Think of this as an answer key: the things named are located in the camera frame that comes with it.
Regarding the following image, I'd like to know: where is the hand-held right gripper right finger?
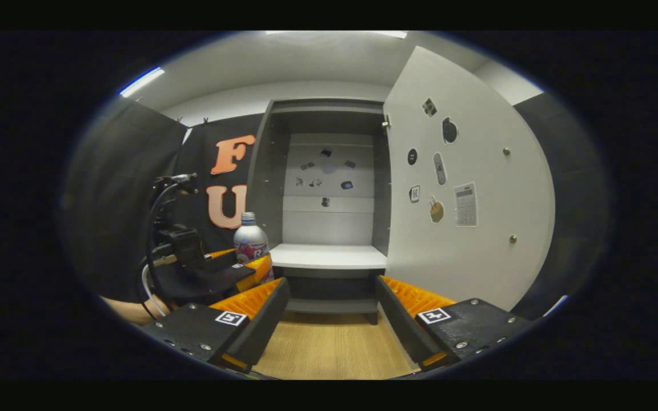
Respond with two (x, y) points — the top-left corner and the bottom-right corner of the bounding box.
(375, 276), (535, 373)

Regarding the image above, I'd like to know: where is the grey cabinet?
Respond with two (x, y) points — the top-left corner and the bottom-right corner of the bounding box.
(245, 98), (392, 326)

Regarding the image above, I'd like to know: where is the white cabinet door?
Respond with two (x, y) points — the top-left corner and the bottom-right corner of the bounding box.
(382, 46), (556, 313)

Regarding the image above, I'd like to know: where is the black backdrop cloth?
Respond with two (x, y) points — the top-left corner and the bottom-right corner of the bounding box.
(61, 91), (615, 320)

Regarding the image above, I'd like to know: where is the long ceiling light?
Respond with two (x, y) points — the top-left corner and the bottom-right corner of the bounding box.
(118, 66), (166, 98)

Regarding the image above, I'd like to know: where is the silver bottle with red label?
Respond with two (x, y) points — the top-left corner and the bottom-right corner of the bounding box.
(233, 212), (276, 284)

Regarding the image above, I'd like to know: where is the white cabinet shelf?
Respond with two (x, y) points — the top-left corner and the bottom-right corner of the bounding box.
(269, 244), (388, 271)

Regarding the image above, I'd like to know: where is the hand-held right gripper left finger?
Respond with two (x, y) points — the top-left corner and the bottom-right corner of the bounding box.
(141, 277), (291, 374)

